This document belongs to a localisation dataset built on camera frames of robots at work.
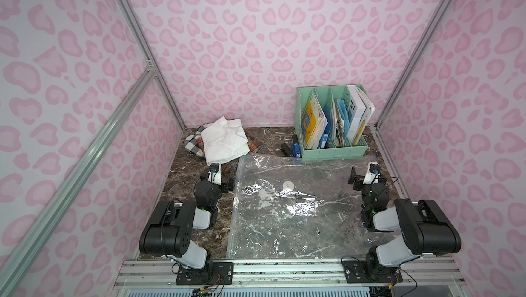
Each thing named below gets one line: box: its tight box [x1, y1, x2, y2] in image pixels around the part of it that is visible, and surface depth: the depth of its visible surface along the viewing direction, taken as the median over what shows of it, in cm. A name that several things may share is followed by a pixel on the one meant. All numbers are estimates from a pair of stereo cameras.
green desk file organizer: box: [294, 84, 368, 159], surface depth 102 cm
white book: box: [347, 84, 376, 147], surface depth 99 cm
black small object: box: [280, 143, 294, 157], surface depth 109 cm
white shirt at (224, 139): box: [200, 116, 250, 165], surface depth 103 cm
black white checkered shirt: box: [184, 123, 208, 157], surface depth 111 cm
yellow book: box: [301, 91, 329, 150], surface depth 97 cm
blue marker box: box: [291, 143, 301, 159], surface depth 107 cm
